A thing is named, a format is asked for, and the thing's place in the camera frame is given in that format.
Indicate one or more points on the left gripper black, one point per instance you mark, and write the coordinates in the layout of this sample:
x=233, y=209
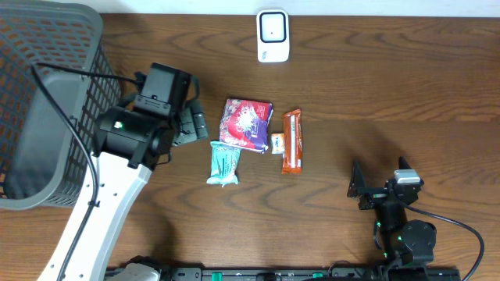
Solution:
x=194, y=126

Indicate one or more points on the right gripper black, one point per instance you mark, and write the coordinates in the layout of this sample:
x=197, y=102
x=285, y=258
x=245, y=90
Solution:
x=375, y=196

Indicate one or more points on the teal snack packet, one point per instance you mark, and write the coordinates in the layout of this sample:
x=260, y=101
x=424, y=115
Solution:
x=224, y=164

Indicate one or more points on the red purple snack bag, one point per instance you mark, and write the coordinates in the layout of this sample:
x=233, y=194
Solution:
x=244, y=124

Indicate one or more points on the small orange snack packet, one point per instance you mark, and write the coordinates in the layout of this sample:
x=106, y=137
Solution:
x=278, y=144

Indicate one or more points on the orange brown wafer bar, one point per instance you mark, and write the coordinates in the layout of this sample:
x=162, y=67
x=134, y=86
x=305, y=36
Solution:
x=292, y=163

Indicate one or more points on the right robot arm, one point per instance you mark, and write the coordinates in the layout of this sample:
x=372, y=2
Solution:
x=408, y=245

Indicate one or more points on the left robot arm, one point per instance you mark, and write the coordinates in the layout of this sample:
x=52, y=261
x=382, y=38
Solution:
x=128, y=146

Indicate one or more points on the white barcode scanner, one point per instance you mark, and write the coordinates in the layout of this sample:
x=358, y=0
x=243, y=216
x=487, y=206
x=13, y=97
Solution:
x=273, y=38

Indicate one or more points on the grey plastic mesh basket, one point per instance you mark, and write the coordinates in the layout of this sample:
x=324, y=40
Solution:
x=55, y=81

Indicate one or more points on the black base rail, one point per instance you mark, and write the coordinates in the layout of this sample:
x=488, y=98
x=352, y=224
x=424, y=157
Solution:
x=144, y=272

